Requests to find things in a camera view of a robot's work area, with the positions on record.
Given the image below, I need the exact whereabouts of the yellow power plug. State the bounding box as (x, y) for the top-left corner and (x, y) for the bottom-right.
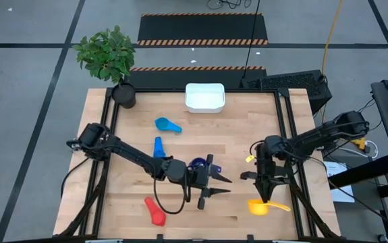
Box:
(350, 136), (367, 150)

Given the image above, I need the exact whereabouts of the black hanging cable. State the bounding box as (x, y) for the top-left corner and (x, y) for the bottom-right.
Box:
(242, 0), (262, 80)

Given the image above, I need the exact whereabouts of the green potted plant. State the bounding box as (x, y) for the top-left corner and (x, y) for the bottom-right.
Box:
(72, 24), (138, 110)

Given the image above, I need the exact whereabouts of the black floor cable bundle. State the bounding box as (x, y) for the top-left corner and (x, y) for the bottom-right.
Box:
(206, 0), (253, 11)

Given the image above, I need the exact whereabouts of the black computer tower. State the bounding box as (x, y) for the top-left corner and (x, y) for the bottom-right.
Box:
(240, 69), (333, 115)

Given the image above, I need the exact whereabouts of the light blue measuring cup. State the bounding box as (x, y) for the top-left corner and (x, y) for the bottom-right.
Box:
(154, 116), (184, 134)

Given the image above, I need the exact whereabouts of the yellow cable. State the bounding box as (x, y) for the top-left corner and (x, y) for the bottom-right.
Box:
(320, 0), (345, 78)

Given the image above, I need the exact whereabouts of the purple measuring cup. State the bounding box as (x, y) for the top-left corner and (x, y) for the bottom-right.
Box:
(188, 157), (223, 173)

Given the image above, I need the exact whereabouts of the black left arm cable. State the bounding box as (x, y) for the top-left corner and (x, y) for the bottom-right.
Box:
(152, 180), (191, 216)

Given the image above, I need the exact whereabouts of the small dark blue measuring cup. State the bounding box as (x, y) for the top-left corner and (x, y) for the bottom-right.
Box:
(152, 136), (167, 159)

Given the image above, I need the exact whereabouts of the red measuring cup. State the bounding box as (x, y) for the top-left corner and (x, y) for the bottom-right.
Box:
(143, 196), (167, 227)

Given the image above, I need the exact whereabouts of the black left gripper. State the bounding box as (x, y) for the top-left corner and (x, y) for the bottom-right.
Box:
(173, 154), (233, 211)

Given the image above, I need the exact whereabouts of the white paper sheet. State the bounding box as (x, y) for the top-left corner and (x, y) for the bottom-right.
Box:
(324, 161), (356, 204)

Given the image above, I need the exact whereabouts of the white plastic basket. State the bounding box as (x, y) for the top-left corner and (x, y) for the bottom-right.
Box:
(184, 82), (226, 114)

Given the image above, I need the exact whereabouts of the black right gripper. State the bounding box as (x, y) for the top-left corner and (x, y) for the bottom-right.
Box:
(240, 135), (291, 205)

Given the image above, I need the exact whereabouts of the black side desk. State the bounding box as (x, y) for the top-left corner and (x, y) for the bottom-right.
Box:
(328, 69), (388, 243)

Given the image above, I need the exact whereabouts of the yellow measuring cup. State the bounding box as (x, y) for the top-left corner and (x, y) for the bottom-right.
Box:
(246, 198), (292, 217)

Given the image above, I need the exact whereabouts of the black hazard-striped floor mat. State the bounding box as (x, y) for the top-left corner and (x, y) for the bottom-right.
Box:
(125, 65), (268, 90)
(136, 12), (269, 47)

